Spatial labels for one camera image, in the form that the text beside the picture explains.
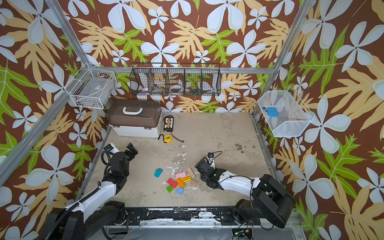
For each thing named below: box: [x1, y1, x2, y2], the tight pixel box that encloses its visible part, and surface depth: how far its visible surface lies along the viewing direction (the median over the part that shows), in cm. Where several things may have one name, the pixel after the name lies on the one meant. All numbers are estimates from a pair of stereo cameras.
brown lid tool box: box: [106, 99, 162, 138], surface depth 98 cm
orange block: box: [176, 178, 185, 189], surface depth 86 cm
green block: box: [166, 185, 174, 193], surface depth 86 cm
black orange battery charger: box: [163, 117, 174, 132], surface depth 113 cm
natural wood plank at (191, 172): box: [186, 167, 196, 179], surface depth 90 cm
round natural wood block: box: [191, 179, 198, 188], surface depth 86 cm
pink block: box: [175, 171, 187, 180], surface depth 90 cm
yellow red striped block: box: [181, 175, 192, 183], surface depth 88 cm
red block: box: [167, 178, 178, 188], surface depth 88 cm
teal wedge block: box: [154, 167, 164, 178], surface depth 91 cm
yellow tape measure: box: [164, 135, 173, 144], surface depth 106 cm
